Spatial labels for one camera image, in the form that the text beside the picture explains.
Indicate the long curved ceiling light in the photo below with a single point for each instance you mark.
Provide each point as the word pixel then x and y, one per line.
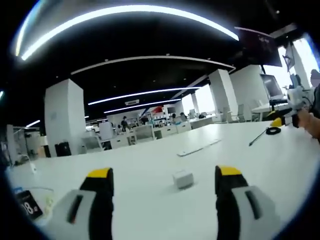
pixel 125 18

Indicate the white chair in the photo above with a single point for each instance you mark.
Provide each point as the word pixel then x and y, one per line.
pixel 240 112

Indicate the white round table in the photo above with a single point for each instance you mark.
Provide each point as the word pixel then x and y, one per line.
pixel 266 110

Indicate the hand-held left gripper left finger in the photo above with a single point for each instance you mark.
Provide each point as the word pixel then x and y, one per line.
pixel 75 200

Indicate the monitor screen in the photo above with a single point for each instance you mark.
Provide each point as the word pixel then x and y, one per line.
pixel 271 86

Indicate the black price display stand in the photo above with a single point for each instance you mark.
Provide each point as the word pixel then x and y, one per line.
pixel 28 205

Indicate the white charger adapter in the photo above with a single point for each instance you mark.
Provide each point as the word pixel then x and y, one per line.
pixel 183 178

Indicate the white display counter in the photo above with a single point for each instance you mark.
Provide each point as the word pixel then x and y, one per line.
pixel 160 131

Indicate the white desk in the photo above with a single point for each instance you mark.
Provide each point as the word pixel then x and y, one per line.
pixel 155 162

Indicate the black box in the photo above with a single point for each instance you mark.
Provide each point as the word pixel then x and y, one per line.
pixel 62 149

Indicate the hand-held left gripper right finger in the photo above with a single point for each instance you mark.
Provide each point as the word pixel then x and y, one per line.
pixel 250 200

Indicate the white flat power strip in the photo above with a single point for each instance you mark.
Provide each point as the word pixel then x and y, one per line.
pixel 197 148

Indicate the person's dark clothing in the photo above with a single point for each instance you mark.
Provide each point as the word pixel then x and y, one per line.
pixel 316 100

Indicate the person's right hand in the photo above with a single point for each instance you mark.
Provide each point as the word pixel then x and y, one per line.
pixel 308 122

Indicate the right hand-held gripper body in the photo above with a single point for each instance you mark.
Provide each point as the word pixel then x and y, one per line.
pixel 295 97

